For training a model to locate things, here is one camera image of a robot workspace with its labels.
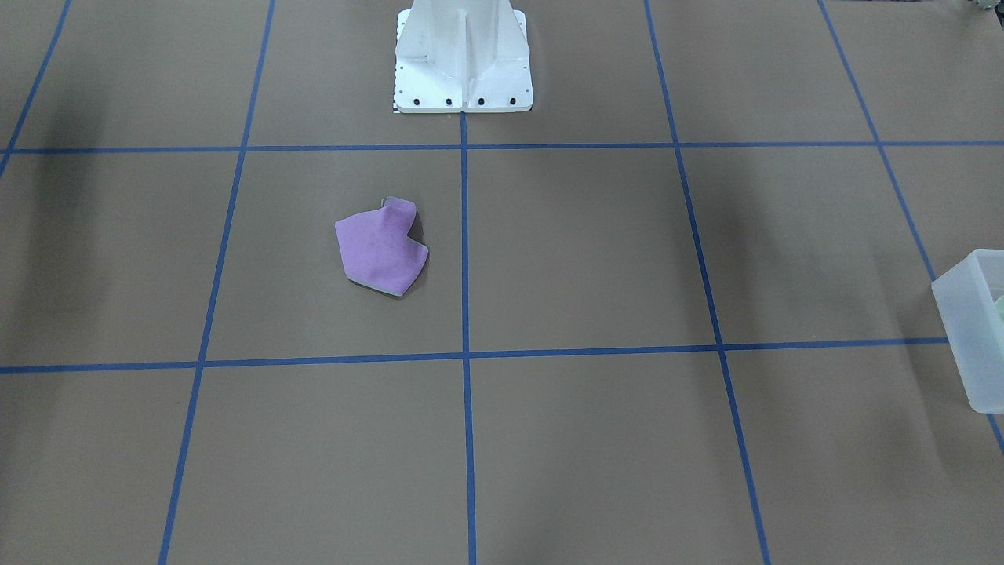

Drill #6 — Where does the translucent plastic storage box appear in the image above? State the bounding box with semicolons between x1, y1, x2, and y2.
932;248;1003;414

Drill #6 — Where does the purple cloth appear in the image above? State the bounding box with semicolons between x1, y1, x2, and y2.
333;196;430;297

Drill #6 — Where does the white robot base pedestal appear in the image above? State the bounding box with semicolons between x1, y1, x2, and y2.
392;1;534;114

